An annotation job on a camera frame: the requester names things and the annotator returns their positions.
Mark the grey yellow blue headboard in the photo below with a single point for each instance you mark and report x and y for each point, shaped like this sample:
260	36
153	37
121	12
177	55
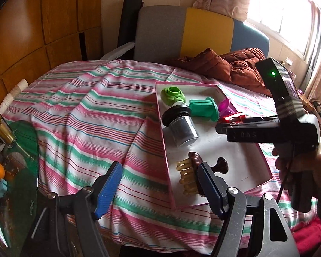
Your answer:
171	32

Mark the rust brown quilted blanket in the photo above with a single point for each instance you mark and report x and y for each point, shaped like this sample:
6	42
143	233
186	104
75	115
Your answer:
236	67

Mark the grey cylinder black cap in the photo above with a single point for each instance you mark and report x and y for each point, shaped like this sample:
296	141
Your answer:
178	120

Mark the person's right hand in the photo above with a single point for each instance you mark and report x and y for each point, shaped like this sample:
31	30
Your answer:
306	162

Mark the red translucent cylinder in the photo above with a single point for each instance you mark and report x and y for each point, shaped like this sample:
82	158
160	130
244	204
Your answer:
232	118

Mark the gold bottle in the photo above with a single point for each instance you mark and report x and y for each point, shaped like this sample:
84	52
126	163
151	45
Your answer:
6	134

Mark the dark brown comb-like toy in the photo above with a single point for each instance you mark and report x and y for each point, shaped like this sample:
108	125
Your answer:
188	172

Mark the red garment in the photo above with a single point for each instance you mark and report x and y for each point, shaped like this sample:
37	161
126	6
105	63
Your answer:
308	238

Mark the green glass table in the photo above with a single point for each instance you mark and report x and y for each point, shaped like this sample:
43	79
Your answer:
18	188

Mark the purple flanged plastic part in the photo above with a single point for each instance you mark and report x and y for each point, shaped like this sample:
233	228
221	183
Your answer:
225	108

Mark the green flanged ribbed part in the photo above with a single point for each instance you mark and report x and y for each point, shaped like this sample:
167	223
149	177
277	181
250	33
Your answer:
204	108

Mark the striped bed sheet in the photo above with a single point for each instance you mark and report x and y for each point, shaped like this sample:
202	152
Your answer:
88	114

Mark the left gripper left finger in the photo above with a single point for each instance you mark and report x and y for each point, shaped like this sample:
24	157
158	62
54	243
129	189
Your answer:
104	189

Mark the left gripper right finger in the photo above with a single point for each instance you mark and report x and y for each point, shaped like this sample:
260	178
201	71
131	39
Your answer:
214	188

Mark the lime green ring part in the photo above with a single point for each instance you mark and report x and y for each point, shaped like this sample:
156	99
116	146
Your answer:
172	95

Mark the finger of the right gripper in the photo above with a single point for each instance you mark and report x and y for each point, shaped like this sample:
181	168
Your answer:
221	128
259	119

